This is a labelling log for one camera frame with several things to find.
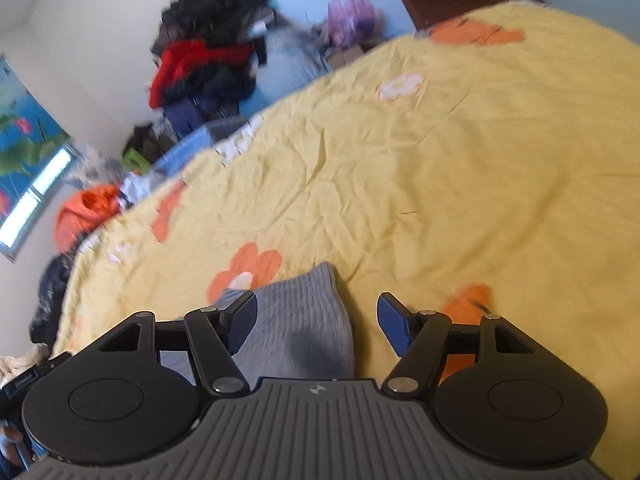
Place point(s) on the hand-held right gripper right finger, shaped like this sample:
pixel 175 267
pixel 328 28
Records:
pixel 392 325

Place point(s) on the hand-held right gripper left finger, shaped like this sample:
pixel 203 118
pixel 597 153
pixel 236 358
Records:
pixel 244 321

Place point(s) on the grey sweater with navy sleeves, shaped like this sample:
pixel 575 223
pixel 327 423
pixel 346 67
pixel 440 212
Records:
pixel 300 325

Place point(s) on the pile of dark clothes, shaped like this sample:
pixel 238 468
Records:
pixel 220 10

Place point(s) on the dark patterned cloth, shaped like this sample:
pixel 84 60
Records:
pixel 50 300

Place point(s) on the orange cloth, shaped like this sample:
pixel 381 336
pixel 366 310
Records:
pixel 82 215

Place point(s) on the white patterned cloth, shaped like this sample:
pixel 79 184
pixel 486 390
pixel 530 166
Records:
pixel 134 187

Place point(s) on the yellow floral blanket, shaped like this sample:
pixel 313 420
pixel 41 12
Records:
pixel 450 160

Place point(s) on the window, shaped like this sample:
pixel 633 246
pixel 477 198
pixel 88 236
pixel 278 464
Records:
pixel 35 200

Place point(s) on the light blue cloth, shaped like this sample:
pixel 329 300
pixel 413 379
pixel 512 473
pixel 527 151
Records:
pixel 192 147

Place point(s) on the lotus print blind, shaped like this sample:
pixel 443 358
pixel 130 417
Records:
pixel 25 130

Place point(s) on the red garment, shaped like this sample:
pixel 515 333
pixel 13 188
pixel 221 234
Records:
pixel 190 62

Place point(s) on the pink plastic bag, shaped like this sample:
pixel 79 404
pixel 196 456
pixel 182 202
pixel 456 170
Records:
pixel 352 17

